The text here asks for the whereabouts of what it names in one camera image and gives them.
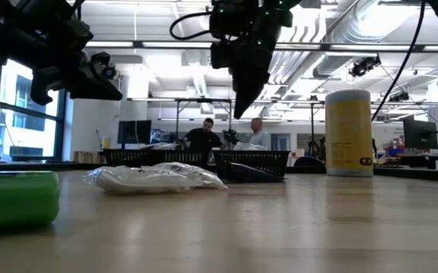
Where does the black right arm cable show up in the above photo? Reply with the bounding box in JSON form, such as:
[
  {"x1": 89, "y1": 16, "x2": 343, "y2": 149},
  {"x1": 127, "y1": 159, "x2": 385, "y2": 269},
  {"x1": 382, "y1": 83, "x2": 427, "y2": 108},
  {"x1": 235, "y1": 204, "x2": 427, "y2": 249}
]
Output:
[{"x1": 370, "y1": 0, "x2": 427, "y2": 122}]

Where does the clear vanity pack bag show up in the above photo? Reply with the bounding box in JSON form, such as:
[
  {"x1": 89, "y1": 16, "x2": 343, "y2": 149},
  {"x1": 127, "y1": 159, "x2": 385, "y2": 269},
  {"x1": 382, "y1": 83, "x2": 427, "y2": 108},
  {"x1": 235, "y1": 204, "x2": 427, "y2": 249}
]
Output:
[
  {"x1": 83, "y1": 165, "x2": 205, "y2": 196},
  {"x1": 233, "y1": 141, "x2": 267, "y2": 152},
  {"x1": 142, "y1": 162, "x2": 228, "y2": 190}
]

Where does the black slotted plastic basket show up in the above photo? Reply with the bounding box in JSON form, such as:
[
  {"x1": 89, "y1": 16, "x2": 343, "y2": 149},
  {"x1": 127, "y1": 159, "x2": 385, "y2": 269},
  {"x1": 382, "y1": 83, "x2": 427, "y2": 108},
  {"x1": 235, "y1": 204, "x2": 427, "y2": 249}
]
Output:
[
  {"x1": 103, "y1": 148, "x2": 159, "y2": 168},
  {"x1": 211, "y1": 149, "x2": 291, "y2": 179},
  {"x1": 157, "y1": 149, "x2": 211, "y2": 170}
]

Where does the yellow wipes canister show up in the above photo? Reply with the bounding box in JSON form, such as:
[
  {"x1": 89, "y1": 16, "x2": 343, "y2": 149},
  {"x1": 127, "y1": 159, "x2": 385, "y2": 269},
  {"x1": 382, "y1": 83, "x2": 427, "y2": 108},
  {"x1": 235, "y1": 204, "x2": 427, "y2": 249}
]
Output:
[{"x1": 324, "y1": 89, "x2": 374, "y2": 177}]

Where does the black monitor on arm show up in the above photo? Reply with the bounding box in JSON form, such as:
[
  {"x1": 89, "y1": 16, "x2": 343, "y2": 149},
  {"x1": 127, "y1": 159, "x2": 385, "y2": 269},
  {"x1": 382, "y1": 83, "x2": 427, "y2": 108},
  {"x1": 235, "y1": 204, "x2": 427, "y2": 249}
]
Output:
[{"x1": 402, "y1": 115, "x2": 438, "y2": 151}]

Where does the green travel shampoo bottle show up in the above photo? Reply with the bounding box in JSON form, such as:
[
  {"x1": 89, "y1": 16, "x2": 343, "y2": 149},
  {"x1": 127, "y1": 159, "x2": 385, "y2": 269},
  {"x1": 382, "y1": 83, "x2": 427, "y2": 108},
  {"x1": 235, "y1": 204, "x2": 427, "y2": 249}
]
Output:
[{"x1": 0, "y1": 170, "x2": 61, "y2": 233}]

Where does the black window frame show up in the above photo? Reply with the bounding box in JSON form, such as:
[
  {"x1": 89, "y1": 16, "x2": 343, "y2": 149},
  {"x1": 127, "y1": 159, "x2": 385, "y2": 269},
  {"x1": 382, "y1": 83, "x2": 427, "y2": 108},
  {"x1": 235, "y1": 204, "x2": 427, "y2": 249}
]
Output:
[{"x1": 0, "y1": 62, "x2": 68, "y2": 162}]

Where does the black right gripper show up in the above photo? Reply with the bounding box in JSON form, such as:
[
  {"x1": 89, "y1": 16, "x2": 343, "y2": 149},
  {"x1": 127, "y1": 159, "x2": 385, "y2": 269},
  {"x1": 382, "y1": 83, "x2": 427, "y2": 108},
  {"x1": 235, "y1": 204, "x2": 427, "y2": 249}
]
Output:
[{"x1": 210, "y1": 0, "x2": 294, "y2": 119}]

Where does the black computer monitor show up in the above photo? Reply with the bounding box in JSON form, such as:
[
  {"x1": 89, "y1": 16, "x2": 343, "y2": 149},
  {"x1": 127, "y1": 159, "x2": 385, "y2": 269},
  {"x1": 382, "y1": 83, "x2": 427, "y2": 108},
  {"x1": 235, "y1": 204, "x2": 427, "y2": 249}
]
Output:
[{"x1": 117, "y1": 119, "x2": 153, "y2": 149}]

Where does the navy shave butter tube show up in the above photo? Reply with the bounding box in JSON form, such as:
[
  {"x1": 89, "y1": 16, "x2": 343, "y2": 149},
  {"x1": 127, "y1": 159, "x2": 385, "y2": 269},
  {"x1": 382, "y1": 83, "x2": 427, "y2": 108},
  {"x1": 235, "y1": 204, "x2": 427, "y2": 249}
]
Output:
[{"x1": 224, "y1": 162, "x2": 285, "y2": 184}]

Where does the person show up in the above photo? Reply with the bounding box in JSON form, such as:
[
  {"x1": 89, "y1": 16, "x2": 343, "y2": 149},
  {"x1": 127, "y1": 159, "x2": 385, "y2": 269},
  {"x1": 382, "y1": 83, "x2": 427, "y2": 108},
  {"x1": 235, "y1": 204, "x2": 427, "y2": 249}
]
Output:
[
  {"x1": 249, "y1": 117, "x2": 271, "y2": 151},
  {"x1": 183, "y1": 117, "x2": 224, "y2": 152}
]

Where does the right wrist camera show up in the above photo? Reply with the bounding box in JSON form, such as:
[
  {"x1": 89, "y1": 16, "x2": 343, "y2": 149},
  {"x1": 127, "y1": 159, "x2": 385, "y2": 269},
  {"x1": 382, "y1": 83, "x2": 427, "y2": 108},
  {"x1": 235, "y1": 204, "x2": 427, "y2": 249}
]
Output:
[{"x1": 209, "y1": 39, "x2": 239, "y2": 70}]

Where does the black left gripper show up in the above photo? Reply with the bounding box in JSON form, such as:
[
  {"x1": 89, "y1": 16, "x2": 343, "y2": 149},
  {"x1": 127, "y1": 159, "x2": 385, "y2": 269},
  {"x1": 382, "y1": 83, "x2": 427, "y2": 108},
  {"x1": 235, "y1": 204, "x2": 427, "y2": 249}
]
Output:
[{"x1": 10, "y1": 22, "x2": 124, "y2": 106}]

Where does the black ceiling spotlight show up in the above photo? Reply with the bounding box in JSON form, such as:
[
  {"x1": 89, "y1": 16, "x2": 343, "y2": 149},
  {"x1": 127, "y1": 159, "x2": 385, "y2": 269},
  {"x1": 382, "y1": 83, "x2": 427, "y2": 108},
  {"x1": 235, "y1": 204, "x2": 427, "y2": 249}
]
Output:
[
  {"x1": 388, "y1": 90, "x2": 410, "y2": 102},
  {"x1": 349, "y1": 55, "x2": 382, "y2": 79}
]

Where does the black round puff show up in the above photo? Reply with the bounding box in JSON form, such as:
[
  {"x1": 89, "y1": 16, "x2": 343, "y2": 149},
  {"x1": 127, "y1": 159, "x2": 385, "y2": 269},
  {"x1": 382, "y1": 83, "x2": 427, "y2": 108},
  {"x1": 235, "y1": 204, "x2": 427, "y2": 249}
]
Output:
[{"x1": 144, "y1": 142, "x2": 181, "y2": 151}]

